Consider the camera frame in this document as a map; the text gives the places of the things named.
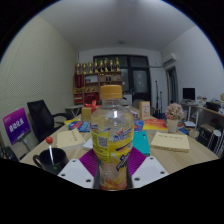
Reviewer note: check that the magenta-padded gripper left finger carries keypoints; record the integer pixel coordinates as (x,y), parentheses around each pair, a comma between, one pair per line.
(75,171)

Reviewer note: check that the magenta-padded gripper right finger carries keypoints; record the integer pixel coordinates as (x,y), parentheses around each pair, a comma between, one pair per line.
(146,170)

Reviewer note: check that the orange-capped yellow-label drink bottle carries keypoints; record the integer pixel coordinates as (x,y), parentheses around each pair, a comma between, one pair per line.
(112,140)

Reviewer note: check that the black mug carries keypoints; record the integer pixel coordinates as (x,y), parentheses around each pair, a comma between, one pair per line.
(58,160)

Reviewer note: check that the teal book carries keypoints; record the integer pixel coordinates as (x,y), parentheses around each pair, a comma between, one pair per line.
(142,143)

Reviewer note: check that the pale yellow book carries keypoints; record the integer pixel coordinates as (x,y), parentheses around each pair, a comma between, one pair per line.
(69,138)
(170,141)

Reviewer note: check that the red-ball white stirrer stick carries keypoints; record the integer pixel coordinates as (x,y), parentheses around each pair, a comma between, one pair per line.
(49,140)

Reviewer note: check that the orange yellow book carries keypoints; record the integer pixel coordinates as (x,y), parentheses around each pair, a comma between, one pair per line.
(155,125)

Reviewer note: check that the blue book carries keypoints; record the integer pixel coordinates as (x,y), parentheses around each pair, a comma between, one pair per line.
(79,126)

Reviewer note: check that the small cardboard box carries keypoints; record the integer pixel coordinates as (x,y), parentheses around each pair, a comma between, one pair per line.
(144,110)

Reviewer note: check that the yellow gift box red ribbon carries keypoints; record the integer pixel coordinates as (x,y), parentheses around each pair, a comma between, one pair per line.
(87,113)

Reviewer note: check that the pink flower pot plant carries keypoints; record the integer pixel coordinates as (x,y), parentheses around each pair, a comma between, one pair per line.
(174,115)

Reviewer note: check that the black office chair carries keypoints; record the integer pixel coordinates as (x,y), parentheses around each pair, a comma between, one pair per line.
(41,118)

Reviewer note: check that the black chair armrest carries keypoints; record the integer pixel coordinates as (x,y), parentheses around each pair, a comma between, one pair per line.
(8,154)

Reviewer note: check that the purple sign on stand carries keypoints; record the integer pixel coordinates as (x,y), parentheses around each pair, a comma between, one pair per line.
(16,125)

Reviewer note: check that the white stool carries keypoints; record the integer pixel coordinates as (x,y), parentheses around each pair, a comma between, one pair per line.
(215,138)

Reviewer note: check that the cluttered side desk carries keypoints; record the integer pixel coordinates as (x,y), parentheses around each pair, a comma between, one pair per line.
(208,111)

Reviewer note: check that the black computer monitor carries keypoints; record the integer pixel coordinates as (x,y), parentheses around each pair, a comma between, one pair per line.
(189,94)

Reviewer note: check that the wooden shelf unit with trophies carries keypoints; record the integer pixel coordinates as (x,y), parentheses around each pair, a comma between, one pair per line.
(96,83)

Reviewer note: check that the white wall air conditioner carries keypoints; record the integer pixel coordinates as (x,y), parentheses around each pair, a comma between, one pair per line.
(169,59)

